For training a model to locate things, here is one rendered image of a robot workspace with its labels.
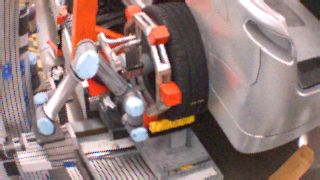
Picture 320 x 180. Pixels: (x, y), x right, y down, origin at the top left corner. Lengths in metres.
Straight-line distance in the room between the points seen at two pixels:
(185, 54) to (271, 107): 0.73
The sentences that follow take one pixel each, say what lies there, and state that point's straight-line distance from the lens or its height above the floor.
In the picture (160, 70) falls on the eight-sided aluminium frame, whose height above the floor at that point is 0.96.
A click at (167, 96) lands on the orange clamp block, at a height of 0.87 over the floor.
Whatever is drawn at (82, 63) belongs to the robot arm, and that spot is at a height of 1.30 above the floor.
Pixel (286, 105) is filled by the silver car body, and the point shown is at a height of 1.14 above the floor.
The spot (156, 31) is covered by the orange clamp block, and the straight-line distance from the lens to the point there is 2.94.
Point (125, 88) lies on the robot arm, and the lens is 2.78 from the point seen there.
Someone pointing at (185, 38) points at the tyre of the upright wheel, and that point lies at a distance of 2.99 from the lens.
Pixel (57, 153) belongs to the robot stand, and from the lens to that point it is 2.92.
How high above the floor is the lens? 2.60
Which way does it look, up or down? 35 degrees down
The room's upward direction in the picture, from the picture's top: 1 degrees counter-clockwise
